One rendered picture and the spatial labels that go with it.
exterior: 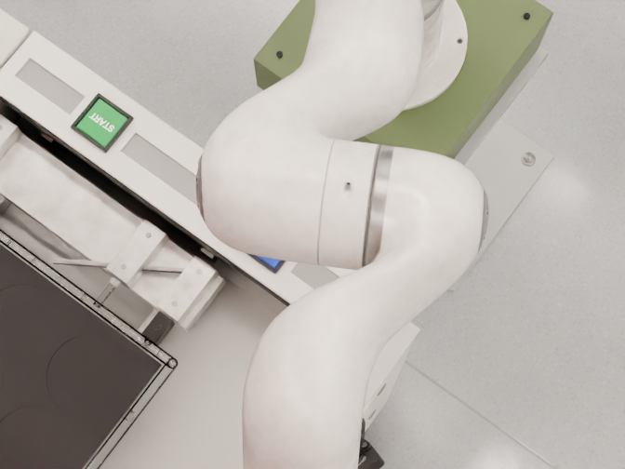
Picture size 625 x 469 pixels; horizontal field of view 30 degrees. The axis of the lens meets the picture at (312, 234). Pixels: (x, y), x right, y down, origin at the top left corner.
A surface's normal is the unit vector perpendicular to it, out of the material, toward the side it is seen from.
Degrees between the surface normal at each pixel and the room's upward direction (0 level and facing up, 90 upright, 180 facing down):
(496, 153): 0
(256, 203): 27
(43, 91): 0
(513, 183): 0
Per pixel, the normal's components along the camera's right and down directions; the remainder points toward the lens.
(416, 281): 0.53, 0.53
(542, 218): 0.00, -0.25
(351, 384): 0.78, 0.04
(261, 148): -0.02, -0.60
